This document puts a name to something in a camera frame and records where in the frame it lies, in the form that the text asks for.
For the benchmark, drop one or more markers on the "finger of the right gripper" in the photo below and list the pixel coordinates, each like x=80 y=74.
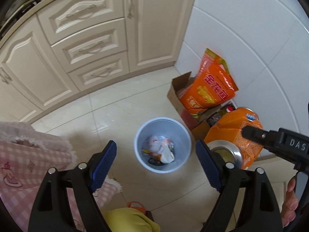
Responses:
x=268 y=139

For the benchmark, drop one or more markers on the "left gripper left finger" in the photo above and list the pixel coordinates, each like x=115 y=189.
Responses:
x=51 y=209

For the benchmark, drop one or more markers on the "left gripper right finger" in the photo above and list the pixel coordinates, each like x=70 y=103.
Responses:
x=259 y=211

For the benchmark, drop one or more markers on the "orange Fanta can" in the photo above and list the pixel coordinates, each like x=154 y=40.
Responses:
x=229 y=127

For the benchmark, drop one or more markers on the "light blue trash bin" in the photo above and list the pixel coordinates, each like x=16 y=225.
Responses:
x=168 y=128

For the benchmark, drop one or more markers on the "trash inside bin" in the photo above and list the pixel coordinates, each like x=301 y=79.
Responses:
x=159 y=149

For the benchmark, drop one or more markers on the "cream kitchen cabinets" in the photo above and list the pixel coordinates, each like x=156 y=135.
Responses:
x=59 y=50

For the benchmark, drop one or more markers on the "person right hand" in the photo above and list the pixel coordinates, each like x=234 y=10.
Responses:
x=290 y=204

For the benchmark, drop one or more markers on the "cooking oil bottle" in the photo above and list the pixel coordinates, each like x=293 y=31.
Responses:
x=230 y=108

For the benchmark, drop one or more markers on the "pink checkered tablecloth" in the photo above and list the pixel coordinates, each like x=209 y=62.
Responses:
x=26 y=157

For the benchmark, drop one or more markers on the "brown cardboard box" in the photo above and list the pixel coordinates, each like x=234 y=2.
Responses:
x=194 y=119

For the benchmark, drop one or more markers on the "yellow trouser leg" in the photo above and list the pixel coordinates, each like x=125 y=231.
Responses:
x=129 y=219

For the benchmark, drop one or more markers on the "orange rice bag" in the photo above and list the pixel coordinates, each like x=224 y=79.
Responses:
x=213 y=83

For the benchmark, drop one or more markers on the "orange slipper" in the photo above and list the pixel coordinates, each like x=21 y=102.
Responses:
x=137 y=206

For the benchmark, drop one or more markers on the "black gas stove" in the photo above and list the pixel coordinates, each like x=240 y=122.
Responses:
x=15 y=12

